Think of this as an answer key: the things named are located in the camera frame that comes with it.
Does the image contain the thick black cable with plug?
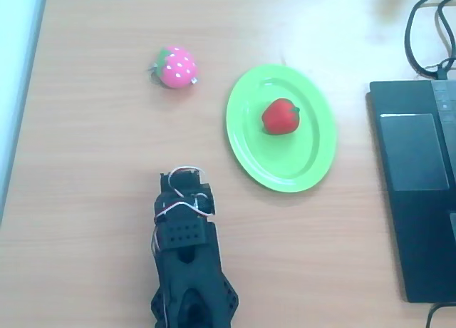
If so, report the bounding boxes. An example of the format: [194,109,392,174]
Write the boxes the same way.
[403,0,456,80]

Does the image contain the metal keyring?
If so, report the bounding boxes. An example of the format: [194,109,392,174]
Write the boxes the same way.
[145,62,161,85]

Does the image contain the red toy strawberry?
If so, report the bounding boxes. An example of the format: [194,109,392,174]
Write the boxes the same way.
[261,98,301,135]

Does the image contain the green oval plate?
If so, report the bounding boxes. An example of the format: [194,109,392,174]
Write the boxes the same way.
[225,63,338,193]

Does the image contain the thin black cable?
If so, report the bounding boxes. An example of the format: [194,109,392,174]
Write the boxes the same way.
[435,0,456,58]

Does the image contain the pink toy strawberry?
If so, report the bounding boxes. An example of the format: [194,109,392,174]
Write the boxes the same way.
[155,44,200,90]

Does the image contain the black laptop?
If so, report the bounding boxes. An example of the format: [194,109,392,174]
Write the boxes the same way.
[366,78,456,304]

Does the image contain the short black cable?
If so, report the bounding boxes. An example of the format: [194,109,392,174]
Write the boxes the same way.
[425,302,456,328]

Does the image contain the white arm wires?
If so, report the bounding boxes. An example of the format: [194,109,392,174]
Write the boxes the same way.
[149,165,214,257]

